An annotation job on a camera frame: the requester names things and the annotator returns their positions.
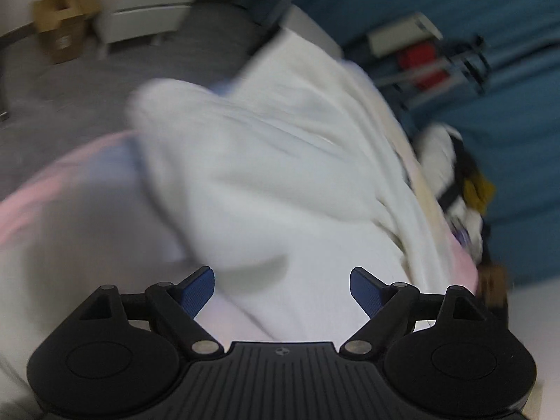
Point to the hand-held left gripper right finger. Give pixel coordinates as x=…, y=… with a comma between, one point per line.
x=367, y=293

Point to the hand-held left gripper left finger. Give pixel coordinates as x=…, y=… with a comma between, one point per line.
x=197, y=293

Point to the brown paper bag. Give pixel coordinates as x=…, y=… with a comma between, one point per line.
x=494, y=284

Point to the pastel rainbow blanket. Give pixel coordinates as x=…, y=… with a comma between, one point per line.
x=65, y=227

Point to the mustard yellow garment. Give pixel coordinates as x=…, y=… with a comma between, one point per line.
x=479, y=190

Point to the white crumpled garment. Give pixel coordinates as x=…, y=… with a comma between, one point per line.
x=437, y=153

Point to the black garment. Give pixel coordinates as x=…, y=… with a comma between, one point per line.
x=459, y=162

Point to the red cloth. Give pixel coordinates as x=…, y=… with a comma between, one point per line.
x=420, y=59

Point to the garment steamer stand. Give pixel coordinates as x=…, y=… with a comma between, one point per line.
x=472, y=59

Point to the black chair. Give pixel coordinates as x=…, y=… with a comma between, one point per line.
x=404, y=33

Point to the white desk with drawers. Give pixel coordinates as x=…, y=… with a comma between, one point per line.
x=148, y=8

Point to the cardboard box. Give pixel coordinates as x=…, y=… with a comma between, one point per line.
x=63, y=22

